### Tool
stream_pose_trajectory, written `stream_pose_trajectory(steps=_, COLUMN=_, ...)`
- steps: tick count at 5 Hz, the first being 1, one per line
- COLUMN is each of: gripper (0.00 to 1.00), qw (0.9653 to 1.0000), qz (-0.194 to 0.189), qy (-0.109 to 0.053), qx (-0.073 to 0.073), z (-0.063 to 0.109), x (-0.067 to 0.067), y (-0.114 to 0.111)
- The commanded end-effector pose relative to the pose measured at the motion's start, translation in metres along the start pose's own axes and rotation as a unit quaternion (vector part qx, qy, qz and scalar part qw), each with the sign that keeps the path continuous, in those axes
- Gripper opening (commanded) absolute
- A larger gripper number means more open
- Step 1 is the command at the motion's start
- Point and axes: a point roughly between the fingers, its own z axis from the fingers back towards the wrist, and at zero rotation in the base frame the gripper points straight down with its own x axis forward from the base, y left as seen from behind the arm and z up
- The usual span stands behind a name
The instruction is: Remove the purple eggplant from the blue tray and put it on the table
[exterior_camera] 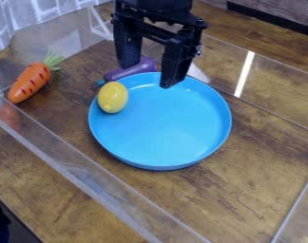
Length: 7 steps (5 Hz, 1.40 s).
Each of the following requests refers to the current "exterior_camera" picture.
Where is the purple toy eggplant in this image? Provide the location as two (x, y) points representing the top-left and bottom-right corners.
(96, 57), (159, 86)

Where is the blue round tray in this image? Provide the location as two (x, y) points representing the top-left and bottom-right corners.
(89, 72), (232, 171)

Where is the orange toy carrot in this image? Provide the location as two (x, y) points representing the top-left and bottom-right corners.
(9, 53), (65, 103)

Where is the yellow toy lemon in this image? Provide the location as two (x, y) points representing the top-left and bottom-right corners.
(97, 82), (129, 114)

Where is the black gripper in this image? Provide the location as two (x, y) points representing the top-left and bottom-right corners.
(113, 0), (208, 88)

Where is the clear acrylic enclosure wall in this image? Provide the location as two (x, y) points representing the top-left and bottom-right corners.
(0, 3), (308, 243)

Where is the white checkered curtain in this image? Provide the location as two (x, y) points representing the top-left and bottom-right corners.
(0, 0), (112, 51)

